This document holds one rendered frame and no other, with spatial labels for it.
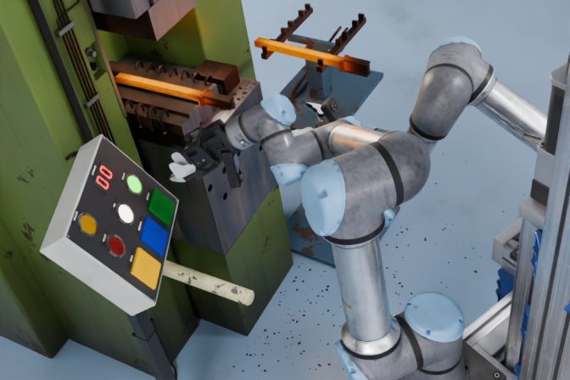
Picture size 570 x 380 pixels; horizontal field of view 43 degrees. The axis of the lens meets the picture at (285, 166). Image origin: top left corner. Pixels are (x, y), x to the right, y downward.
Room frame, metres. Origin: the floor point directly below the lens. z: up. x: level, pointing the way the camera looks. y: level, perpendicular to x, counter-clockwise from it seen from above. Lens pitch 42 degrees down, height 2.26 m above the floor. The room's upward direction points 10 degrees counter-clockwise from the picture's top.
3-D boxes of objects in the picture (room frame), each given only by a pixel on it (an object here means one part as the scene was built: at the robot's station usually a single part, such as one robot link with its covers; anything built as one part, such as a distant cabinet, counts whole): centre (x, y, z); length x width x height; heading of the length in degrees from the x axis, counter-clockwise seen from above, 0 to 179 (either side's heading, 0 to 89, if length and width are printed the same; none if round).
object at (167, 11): (1.88, 0.39, 1.32); 0.42 x 0.20 x 0.10; 56
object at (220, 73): (1.95, 0.17, 0.95); 0.12 x 0.09 x 0.07; 56
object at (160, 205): (1.33, 0.33, 1.01); 0.07 x 0.05 x 0.07; 171
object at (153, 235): (1.24, 0.34, 1.01); 0.07 x 0.05 x 0.07; 171
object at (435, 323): (0.86, -0.24, 0.98); 0.13 x 0.12 x 0.14; 107
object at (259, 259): (1.94, 0.37, 0.23); 0.56 x 0.38 x 0.47; 56
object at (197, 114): (1.88, 0.39, 0.96); 0.42 x 0.20 x 0.09; 56
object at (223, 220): (1.94, 0.37, 0.69); 0.56 x 0.38 x 0.45; 56
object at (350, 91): (2.10, -0.17, 0.69); 0.40 x 0.30 x 0.02; 143
